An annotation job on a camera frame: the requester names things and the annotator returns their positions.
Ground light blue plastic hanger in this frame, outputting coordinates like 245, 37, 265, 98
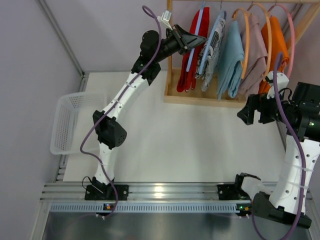
185, 1, 206, 74

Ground red trousers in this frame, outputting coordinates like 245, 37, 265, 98
176, 6, 211, 93

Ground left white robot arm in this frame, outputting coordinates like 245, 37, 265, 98
84, 24, 206, 201

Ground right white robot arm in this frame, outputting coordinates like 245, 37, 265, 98
235, 82, 320, 229

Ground orange hanger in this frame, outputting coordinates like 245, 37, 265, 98
232, 7, 250, 79
247, 2, 273, 82

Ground orange trousers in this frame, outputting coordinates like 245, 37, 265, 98
258, 15, 290, 95

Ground pink hanger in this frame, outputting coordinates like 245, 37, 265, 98
268, 3, 296, 78

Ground wooden clothes rack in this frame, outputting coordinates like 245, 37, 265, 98
164, 0, 320, 108

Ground white plastic basket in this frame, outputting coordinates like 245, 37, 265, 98
50, 91, 107, 155

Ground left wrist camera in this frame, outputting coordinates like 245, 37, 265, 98
158, 10, 173, 30

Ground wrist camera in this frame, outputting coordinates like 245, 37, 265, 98
158, 10, 173, 30
266, 71, 289, 100

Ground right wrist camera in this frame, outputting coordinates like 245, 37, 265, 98
266, 71, 289, 100

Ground aluminium corner post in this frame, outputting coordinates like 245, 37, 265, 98
35, 0, 85, 77

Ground slotted cable duct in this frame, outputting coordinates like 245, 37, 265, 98
50, 201, 251, 214

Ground aluminium mounting rail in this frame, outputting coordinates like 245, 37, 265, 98
40, 181, 246, 202

